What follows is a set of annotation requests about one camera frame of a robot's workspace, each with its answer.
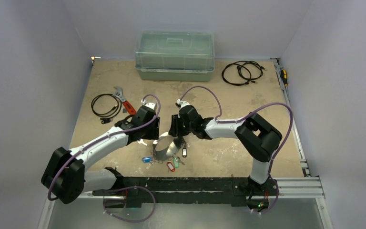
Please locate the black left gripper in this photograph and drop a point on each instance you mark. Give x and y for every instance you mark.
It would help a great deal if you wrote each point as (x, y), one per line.
(154, 134)

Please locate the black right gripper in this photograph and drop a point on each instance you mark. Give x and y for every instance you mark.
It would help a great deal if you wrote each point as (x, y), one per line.
(175, 125)

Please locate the large metal keyring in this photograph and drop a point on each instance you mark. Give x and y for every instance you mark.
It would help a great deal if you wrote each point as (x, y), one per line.
(170, 151)

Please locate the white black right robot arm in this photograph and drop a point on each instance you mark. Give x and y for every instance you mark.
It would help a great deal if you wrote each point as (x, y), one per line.
(258, 136)

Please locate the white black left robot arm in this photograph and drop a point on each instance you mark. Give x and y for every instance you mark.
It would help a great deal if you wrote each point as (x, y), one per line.
(64, 175)

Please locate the key with black tag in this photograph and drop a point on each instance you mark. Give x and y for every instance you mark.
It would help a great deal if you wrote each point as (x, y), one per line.
(184, 151)

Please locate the key with green tag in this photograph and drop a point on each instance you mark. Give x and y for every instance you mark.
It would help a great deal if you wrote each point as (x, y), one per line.
(177, 162)

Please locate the key with red tag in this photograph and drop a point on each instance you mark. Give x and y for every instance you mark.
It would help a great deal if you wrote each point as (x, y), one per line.
(170, 166)

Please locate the green plastic storage box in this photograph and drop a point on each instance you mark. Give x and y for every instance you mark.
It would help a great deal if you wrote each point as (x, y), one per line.
(175, 56)

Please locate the yellow black screwdriver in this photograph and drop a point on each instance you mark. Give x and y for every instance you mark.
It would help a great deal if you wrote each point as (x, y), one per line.
(284, 77)

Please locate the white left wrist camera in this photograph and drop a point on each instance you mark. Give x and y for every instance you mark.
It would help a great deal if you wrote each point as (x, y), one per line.
(150, 105)

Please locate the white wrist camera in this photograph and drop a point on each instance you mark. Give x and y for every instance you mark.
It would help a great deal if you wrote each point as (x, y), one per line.
(180, 103)
(150, 105)

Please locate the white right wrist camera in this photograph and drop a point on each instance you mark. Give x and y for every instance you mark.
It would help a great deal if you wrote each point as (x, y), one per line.
(180, 103)

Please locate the red handled adjustable wrench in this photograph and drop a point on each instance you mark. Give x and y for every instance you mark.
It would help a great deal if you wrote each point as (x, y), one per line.
(119, 94)

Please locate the black metal base rail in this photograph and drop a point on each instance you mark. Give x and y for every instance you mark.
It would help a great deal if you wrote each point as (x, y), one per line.
(235, 191)

